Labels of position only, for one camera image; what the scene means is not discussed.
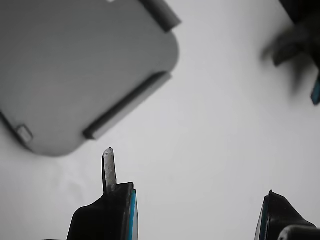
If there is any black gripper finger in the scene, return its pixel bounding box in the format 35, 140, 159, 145
254, 189, 320, 240

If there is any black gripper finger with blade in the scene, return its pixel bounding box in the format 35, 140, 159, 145
66, 147, 139, 240

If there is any gray 3D printed tray box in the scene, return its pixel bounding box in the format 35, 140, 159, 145
0, 0, 183, 158

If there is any black camera module with board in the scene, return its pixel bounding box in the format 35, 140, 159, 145
259, 0, 320, 101

